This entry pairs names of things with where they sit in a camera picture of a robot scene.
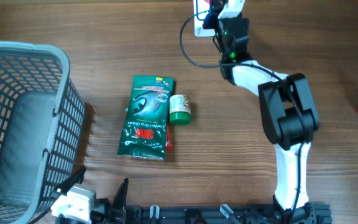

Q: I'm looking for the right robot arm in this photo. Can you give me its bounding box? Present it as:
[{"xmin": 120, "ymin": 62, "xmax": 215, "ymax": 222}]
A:
[{"xmin": 203, "ymin": 1, "xmax": 319, "ymax": 223}]

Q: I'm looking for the red stick sachet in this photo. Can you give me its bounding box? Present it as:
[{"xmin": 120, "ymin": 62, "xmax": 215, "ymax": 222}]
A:
[{"xmin": 165, "ymin": 123, "xmax": 173, "ymax": 151}]

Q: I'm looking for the right black cable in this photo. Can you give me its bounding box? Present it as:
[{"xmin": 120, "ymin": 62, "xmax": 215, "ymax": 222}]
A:
[{"xmin": 179, "ymin": 11, "xmax": 306, "ymax": 224}]

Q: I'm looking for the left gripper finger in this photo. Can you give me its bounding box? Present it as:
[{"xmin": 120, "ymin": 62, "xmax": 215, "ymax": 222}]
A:
[
  {"xmin": 50, "ymin": 166, "xmax": 86, "ymax": 199},
  {"xmin": 112, "ymin": 178, "xmax": 129, "ymax": 214}
]

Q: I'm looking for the grey plastic shopping basket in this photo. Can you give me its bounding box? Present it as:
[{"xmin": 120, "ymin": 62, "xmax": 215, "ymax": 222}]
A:
[{"xmin": 0, "ymin": 41, "xmax": 85, "ymax": 223}]

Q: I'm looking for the green cap white jar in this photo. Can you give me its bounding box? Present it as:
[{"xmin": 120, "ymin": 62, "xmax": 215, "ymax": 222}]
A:
[{"xmin": 169, "ymin": 95, "xmax": 191, "ymax": 126}]

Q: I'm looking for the white barcode scanner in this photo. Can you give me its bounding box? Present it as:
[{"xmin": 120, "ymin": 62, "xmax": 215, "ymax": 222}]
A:
[{"xmin": 193, "ymin": 0, "xmax": 215, "ymax": 37}]

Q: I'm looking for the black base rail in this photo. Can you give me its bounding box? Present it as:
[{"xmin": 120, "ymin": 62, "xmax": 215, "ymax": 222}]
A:
[{"xmin": 55, "ymin": 203, "xmax": 334, "ymax": 224}]

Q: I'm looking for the green 3M gloves package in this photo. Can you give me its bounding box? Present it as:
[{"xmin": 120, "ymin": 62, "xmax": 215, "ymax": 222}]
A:
[{"xmin": 117, "ymin": 75, "xmax": 175, "ymax": 161}]

